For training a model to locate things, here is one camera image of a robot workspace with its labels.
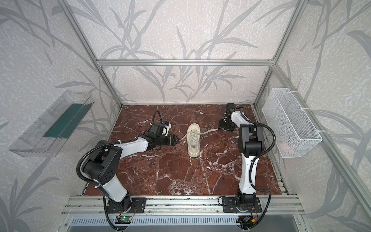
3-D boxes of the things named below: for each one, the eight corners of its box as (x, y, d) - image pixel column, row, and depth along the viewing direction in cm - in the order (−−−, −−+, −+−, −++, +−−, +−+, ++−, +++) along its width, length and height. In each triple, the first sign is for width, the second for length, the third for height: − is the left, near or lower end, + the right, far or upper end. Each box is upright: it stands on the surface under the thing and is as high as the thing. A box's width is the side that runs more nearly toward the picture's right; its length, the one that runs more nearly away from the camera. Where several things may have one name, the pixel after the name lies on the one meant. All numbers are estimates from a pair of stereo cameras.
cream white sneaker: (186, 157, 93) (186, 151, 87) (188, 128, 108) (187, 122, 102) (200, 157, 93) (200, 151, 87) (199, 128, 108) (200, 122, 102)
